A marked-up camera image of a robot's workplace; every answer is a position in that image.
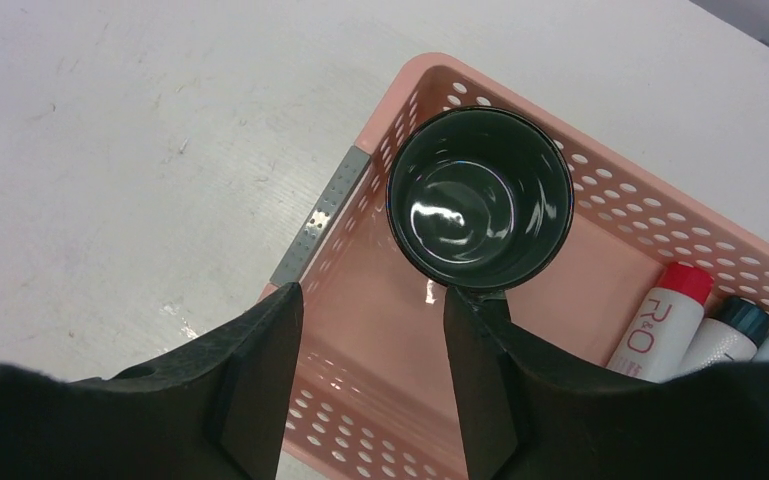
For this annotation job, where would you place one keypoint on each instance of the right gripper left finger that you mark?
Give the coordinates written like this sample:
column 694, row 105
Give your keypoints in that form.
column 213, row 408

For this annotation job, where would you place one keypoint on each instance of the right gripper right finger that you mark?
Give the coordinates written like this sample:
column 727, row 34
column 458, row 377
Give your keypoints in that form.
column 530, row 410

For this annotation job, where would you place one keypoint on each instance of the pink perforated plastic basket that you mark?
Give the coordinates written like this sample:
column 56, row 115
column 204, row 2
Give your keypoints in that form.
column 373, row 395

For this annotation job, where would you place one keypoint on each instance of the dark green mug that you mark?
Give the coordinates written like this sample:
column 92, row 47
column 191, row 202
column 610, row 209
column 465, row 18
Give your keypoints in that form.
column 479, row 198

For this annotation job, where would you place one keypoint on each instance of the red cap toothpaste tube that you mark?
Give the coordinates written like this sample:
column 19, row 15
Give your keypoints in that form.
column 660, row 332

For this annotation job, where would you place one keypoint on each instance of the dark cap toothpaste tube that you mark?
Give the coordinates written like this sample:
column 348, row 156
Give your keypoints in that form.
column 732, row 333

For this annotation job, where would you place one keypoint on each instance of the grey tape strip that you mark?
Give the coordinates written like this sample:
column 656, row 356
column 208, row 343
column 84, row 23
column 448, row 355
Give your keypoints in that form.
column 320, row 221

